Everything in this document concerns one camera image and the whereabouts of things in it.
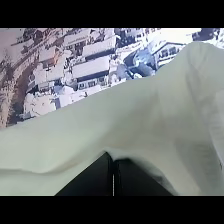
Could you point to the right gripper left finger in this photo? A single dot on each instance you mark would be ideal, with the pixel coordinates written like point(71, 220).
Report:
point(91, 180)

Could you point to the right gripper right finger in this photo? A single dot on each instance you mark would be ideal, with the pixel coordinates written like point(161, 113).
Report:
point(136, 181)

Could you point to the pale green shirt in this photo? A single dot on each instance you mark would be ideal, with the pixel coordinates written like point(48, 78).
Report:
point(140, 126)

